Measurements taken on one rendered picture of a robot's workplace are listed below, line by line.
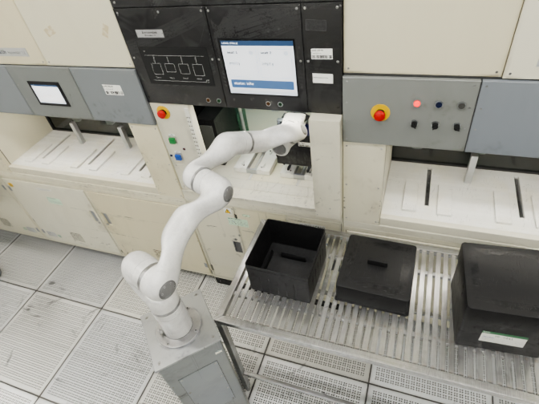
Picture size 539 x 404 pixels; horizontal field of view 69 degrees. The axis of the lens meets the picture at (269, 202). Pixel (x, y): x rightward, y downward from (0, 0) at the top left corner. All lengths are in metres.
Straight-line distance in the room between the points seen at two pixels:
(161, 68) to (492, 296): 1.49
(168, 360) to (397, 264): 0.99
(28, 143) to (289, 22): 2.22
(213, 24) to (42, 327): 2.34
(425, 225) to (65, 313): 2.41
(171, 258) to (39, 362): 1.76
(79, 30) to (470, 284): 1.79
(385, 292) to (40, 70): 1.84
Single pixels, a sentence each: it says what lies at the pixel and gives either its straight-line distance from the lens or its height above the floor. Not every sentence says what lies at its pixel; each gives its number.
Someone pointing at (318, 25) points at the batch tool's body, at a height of 1.73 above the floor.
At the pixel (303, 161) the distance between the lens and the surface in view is 1.97.
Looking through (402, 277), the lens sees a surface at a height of 0.86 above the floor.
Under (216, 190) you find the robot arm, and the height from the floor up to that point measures 1.33.
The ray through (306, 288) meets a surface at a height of 0.87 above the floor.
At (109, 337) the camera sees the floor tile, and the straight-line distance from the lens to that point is 2.86.
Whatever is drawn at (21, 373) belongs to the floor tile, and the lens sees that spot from 3.05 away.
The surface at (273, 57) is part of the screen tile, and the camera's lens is 1.51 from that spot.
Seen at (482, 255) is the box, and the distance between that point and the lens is 1.61.
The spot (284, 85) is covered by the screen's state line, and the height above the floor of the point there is 1.51.
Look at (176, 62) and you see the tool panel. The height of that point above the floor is 1.59.
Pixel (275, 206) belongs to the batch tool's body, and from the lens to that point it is 1.97.
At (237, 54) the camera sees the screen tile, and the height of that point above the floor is 1.63.
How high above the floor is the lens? 2.21
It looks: 43 degrees down
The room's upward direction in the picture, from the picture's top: 10 degrees counter-clockwise
